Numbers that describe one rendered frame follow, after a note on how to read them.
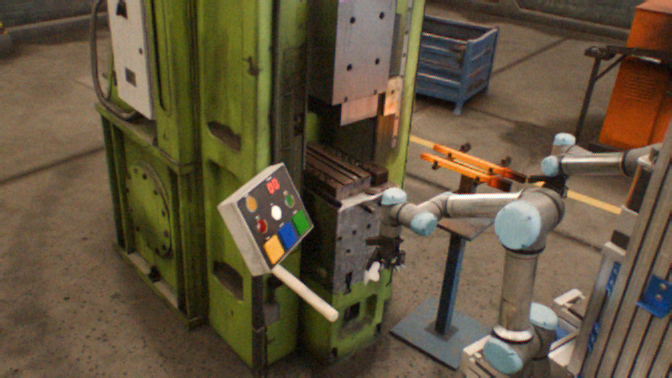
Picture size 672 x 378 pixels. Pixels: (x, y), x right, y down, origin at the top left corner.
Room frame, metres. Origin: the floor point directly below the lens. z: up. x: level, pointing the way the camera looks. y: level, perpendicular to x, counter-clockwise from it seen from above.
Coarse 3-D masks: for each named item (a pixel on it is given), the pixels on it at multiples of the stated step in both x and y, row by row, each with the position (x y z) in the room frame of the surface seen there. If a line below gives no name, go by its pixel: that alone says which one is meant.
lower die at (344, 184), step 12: (312, 144) 2.73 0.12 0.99; (312, 156) 2.60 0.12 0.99; (336, 156) 2.62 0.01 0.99; (312, 168) 2.51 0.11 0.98; (324, 168) 2.49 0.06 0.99; (336, 168) 2.48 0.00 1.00; (348, 168) 2.49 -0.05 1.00; (312, 180) 2.45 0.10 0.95; (324, 180) 2.40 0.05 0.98; (336, 180) 2.40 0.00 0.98; (348, 180) 2.39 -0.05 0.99; (360, 180) 2.42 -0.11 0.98; (336, 192) 2.33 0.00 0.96; (348, 192) 2.38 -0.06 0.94; (360, 192) 2.43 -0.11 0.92
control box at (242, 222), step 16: (256, 176) 2.04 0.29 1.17; (272, 176) 2.01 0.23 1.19; (288, 176) 2.09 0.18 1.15; (240, 192) 1.89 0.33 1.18; (256, 192) 1.90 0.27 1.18; (288, 192) 2.04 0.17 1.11; (224, 208) 1.81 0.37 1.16; (240, 208) 1.80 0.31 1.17; (256, 208) 1.86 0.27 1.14; (272, 208) 1.92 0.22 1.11; (288, 208) 1.99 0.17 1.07; (240, 224) 1.78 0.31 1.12; (256, 224) 1.82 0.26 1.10; (272, 224) 1.88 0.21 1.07; (240, 240) 1.78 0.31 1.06; (256, 240) 1.77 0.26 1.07; (256, 256) 1.76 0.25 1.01; (256, 272) 1.76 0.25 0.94
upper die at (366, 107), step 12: (312, 96) 2.46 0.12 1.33; (372, 96) 2.44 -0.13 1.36; (312, 108) 2.46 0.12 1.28; (324, 108) 2.40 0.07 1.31; (336, 108) 2.35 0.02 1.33; (348, 108) 2.35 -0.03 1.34; (360, 108) 2.40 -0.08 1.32; (372, 108) 2.44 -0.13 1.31; (336, 120) 2.35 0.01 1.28; (348, 120) 2.36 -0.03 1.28
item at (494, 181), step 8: (432, 160) 2.57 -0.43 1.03; (440, 160) 2.56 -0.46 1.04; (448, 168) 2.52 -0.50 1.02; (456, 168) 2.50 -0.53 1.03; (464, 168) 2.49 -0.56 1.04; (472, 176) 2.45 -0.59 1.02; (480, 176) 2.43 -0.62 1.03; (488, 176) 2.43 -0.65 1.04; (496, 176) 2.41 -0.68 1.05; (488, 184) 2.40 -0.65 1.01; (496, 184) 2.39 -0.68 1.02; (504, 184) 2.37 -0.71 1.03
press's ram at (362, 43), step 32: (320, 0) 2.37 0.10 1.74; (352, 0) 2.34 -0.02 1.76; (384, 0) 2.45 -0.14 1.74; (320, 32) 2.36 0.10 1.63; (352, 32) 2.35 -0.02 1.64; (384, 32) 2.46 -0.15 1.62; (320, 64) 2.36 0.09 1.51; (352, 64) 2.36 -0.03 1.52; (384, 64) 2.47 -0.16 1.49; (320, 96) 2.35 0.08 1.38; (352, 96) 2.36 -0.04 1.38
